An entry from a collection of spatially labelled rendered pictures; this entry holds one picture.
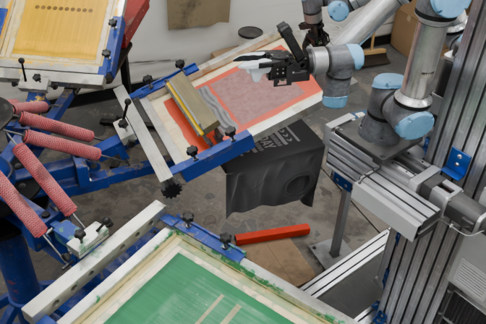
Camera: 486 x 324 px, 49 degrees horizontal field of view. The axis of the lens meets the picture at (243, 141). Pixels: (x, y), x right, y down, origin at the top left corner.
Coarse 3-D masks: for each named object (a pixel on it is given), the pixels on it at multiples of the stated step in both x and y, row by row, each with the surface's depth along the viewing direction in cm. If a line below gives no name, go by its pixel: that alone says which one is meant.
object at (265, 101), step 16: (240, 96) 227; (256, 96) 225; (272, 96) 222; (288, 96) 220; (304, 96) 217; (240, 112) 220; (256, 112) 217; (272, 112) 215; (192, 128) 220; (240, 128) 213; (192, 144) 213
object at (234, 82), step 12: (276, 48) 246; (228, 72) 241; (240, 72) 239; (204, 84) 239; (216, 84) 237; (228, 84) 235; (240, 84) 233; (252, 84) 231; (216, 96) 231; (228, 96) 229; (168, 108) 233; (180, 120) 225
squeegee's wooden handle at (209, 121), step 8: (168, 80) 231; (176, 80) 229; (184, 80) 226; (176, 88) 225; (184, 88) 223; (192, 88) 221; (184, 96) 219; (192, 96) 218; (200, 96) 216; (192, 104) 214; (200, 104) 212; (200, 112) 209; (208, 112) 207; (200, 120) 206; (208, 120) 205; (216, 120) 203; (200, 128) 203; (208, 128) 203
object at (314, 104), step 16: (272, 32) 250; (240, 48) 246; (256, 48) 248; (208, 64) 243; (224, 64) 246; (192, 80) 243; (352, 80) 212; (320, 96) 210; (288, 112) 207; (304, 112) 208; (160, 128) 219; (256, 128) 205; (272, 128) 205; (176, 160) 203
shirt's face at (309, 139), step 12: (300, 120) 250; (300, 132) 242; (312, 132) 242; (288, 144) 235; (300, 144) 235; (312, 144) 235; (240, 156) 226; (252, 156) 227; (264, 156) 227; (276, 156) 227; (228, 168) 220
